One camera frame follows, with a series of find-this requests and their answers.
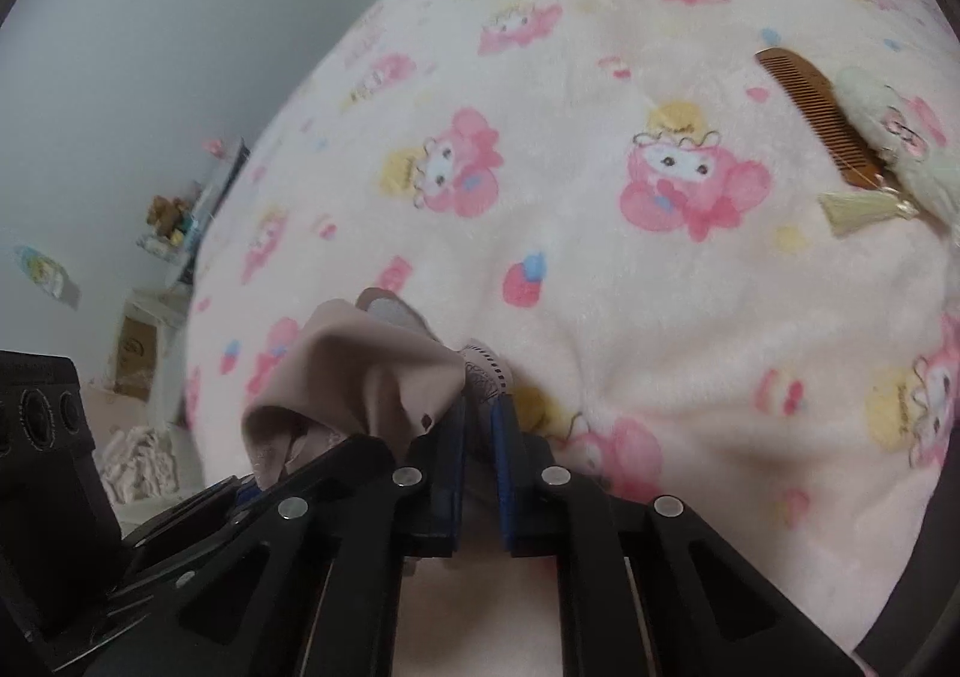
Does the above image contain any brown teddy bear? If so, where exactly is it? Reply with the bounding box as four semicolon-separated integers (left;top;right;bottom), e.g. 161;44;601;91
146;195;186;237

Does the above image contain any brown cardboard box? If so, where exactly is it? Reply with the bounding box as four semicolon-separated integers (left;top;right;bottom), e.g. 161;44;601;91
112;315;160;401

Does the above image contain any pink printed blanket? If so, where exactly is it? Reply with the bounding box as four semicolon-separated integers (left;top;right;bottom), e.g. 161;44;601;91
180;0;960;677

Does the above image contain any fluffy white hair clip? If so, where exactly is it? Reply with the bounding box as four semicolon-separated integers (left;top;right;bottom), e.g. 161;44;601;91
832;66;960;228

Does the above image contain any floral cloth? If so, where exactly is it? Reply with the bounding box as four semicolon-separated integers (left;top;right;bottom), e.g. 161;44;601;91
97;426;182;507

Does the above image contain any wooden comb with tassel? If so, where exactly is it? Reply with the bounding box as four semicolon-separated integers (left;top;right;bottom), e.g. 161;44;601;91
754;47;920;239

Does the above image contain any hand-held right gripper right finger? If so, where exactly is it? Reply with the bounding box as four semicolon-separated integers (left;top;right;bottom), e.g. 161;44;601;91
489;398;863;677

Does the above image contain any wall sticker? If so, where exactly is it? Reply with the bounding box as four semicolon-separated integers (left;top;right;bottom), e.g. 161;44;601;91
11;243;80;308

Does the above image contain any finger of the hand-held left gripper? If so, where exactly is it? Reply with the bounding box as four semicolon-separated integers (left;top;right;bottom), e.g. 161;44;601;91
120;476;260;562
46;563;194;657

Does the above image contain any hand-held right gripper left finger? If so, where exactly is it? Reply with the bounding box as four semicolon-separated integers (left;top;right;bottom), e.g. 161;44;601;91
67;396;470;677

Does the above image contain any beige cloth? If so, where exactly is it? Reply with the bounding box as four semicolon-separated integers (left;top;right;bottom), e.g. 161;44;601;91
241;287;515;491

